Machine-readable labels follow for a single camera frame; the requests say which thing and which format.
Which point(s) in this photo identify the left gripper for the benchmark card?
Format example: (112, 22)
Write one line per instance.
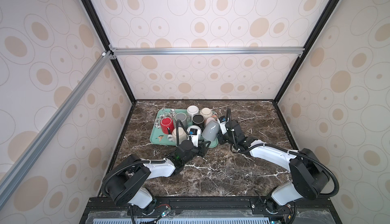
(201, 152)

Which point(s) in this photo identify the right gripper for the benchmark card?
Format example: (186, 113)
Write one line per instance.
(220, 140)

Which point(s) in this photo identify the light grey mug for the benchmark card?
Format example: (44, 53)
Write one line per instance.
(211, 130)

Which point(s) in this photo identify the white round mug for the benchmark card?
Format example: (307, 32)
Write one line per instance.
(194, 130)

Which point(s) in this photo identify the pink mug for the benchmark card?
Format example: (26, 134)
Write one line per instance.
(210, 119)

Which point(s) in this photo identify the cream speckled mug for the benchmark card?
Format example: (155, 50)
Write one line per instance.
(181, 136)

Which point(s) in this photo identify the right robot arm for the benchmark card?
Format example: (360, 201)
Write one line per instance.
(310, 178)

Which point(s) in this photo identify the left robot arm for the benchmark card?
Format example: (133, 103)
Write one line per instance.
(124, 183)

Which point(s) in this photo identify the cream orange mug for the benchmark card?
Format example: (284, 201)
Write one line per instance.
(208, 113)

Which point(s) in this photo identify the dark grey mug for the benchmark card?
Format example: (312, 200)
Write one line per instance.
(181, 117)

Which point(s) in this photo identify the white mug back row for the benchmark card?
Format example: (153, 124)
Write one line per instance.
(192, 110)

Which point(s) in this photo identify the green floral bird tray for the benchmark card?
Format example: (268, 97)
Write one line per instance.
(157, 135)

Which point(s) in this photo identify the green led circuit board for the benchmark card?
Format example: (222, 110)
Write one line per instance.
(164, 210)

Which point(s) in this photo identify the horizontal aluminium bar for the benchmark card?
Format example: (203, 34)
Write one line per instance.
(207, 51)

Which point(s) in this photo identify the left diagonal aluminium bar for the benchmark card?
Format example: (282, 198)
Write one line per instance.
(22, 166)

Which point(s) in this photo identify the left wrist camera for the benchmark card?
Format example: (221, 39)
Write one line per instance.
(194, 140)

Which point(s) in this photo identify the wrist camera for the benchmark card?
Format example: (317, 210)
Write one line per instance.
(222, 124)
(194, 140)

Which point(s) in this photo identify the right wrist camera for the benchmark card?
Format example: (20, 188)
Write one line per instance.
(222, 124)

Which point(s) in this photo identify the red mug black handle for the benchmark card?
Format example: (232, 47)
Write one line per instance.
(167, 125)

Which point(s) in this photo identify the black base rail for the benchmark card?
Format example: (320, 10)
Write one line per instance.
(180, 204)

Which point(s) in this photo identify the black corner frame post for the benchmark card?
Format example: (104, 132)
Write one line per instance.
(96, 22)

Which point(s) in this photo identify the right black corner post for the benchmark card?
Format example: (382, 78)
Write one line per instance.
(323, 19)

